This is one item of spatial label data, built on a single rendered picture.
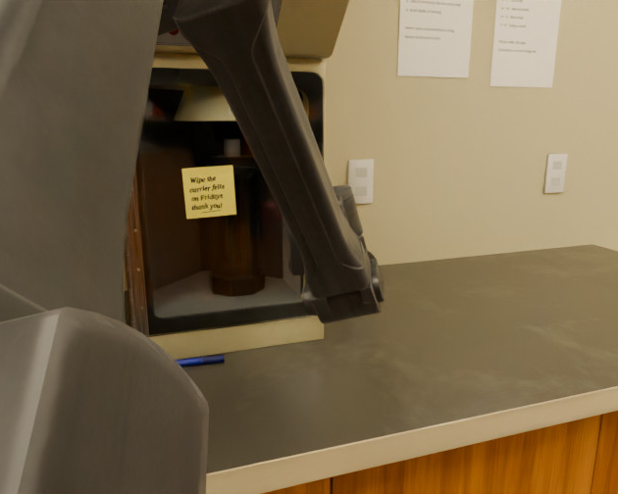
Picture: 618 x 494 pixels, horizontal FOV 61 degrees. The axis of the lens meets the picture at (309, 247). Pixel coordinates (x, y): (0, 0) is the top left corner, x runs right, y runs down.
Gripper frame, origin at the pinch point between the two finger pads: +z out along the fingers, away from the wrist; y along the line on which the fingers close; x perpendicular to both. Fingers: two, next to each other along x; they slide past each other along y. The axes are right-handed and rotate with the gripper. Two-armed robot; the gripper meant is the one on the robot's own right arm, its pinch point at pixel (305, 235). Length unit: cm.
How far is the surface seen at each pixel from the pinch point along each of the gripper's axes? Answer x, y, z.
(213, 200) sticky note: -5.6, 13.3, 4.2
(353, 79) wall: -26, -29, 49
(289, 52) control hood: -27.1, 1.3, 2.8
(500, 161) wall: -4, -75, 48
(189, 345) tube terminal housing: 18.0, 18.1, 5.0
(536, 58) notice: -32, -84, 49
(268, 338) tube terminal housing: 18.8, 5.0, 5.0
